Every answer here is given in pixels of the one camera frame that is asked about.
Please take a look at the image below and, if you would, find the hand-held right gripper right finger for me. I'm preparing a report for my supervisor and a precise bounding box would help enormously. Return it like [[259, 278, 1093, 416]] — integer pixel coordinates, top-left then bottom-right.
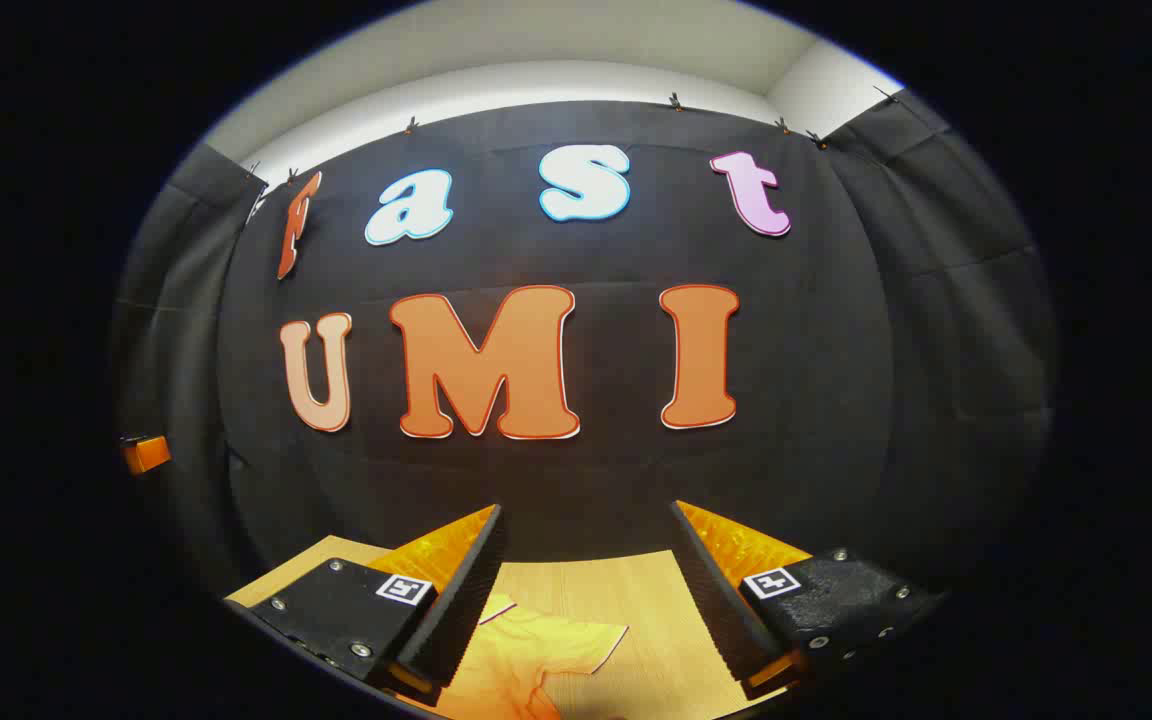
[[671, 500, 947, 701]]

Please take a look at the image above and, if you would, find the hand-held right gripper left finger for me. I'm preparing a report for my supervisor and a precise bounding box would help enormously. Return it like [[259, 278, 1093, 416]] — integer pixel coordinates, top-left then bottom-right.
[[226, 503, 510, 701]]

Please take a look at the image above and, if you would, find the orange T-shirt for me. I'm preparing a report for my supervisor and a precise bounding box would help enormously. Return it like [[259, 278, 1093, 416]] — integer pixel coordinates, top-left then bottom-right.
[[406, 595, 629, 720]]

